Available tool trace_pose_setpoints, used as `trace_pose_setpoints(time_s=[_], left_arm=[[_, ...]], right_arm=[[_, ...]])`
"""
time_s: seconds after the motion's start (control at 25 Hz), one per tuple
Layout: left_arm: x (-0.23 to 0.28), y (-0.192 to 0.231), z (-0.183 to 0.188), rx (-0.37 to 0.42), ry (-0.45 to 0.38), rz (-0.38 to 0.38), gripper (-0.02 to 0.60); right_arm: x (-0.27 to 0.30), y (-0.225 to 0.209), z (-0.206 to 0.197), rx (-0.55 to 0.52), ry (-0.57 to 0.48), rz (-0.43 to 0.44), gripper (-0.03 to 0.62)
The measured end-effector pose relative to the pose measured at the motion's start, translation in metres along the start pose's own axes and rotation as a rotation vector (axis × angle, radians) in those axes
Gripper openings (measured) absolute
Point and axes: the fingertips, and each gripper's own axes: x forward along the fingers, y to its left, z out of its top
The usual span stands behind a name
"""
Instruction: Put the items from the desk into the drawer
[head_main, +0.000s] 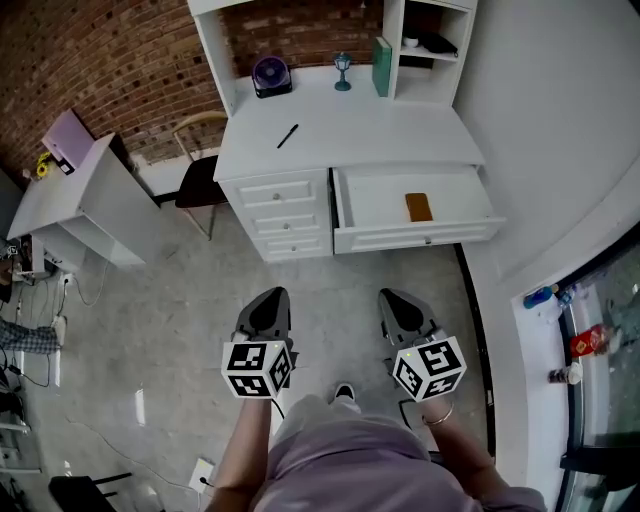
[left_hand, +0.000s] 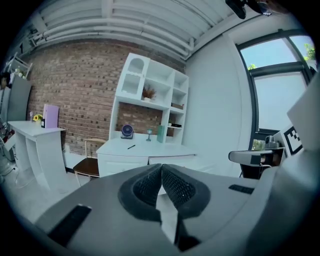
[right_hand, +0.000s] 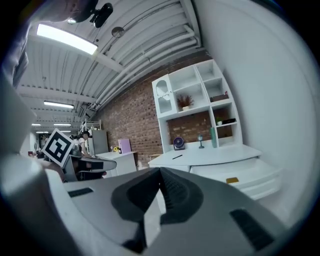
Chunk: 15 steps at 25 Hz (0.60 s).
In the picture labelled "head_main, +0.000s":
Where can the white hutch shelf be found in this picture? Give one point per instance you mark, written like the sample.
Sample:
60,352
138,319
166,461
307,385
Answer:
215,55

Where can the brown leather case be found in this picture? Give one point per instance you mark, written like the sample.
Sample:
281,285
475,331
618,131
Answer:
418,207

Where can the person's right forearm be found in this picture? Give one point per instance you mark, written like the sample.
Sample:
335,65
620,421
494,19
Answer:
457,450

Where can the white desk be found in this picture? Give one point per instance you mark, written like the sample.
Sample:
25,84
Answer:
350,130

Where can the red packet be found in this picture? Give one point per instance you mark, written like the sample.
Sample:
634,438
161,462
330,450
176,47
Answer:
590,341

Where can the person's light trousers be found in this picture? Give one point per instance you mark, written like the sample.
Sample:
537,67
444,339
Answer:
315,415

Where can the purple box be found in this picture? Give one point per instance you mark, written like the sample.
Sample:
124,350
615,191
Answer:
67,137

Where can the black pouch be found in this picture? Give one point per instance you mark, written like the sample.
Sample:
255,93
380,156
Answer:
440,44

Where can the person's left forearm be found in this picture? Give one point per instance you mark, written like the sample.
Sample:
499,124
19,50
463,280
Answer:
240,450

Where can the wooden chair dark seat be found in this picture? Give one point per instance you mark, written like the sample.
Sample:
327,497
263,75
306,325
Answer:
197,187

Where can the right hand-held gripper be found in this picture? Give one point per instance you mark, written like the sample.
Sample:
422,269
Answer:
430,370

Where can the person's white shoe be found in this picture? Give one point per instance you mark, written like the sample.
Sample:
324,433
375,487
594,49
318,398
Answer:
344,391

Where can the small jar white lid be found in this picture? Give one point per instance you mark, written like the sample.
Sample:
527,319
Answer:
567,374

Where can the black pen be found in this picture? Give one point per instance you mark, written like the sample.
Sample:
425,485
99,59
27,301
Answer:
288,136

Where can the large white drawer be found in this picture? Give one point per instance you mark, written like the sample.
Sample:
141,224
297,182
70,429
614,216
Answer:
380,200

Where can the white side table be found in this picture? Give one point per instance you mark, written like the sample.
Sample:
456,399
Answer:
100,200

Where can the yellow sunflower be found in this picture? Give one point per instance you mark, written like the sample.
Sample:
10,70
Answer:
43,167

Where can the small white cabinet drawer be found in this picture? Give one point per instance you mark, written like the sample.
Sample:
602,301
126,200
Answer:
295,246
275,192
287,224

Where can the white floor socket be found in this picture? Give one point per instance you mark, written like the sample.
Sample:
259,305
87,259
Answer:
201,475

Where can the green book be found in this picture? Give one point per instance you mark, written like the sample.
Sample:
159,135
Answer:
381,67

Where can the white cup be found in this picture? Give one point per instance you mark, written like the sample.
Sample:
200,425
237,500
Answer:
410,41

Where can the purple desk fan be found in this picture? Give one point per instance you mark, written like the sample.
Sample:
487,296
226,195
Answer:
271,75

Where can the blue bottle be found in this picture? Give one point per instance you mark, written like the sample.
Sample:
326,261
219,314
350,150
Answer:
539,297

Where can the person's purple shirt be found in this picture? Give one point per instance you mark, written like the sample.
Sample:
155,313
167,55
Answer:
360,470

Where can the blue lantern lamp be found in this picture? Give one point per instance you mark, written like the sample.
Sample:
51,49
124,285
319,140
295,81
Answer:
342,75

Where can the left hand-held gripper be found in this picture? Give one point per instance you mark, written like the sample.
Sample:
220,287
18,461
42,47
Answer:
250,367

